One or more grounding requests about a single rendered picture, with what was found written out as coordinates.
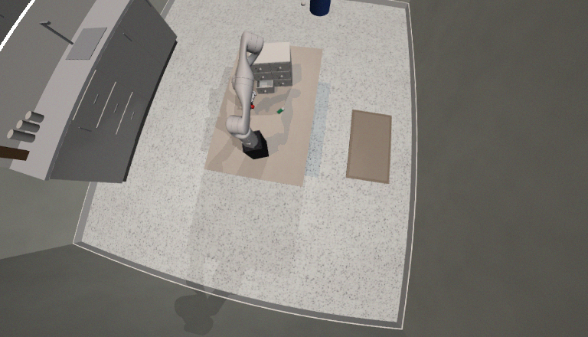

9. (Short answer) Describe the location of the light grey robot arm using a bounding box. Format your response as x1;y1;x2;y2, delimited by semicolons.
226;31;264;149

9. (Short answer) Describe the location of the grey chest of drawers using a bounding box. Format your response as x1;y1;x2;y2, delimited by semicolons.
253;42;292;81

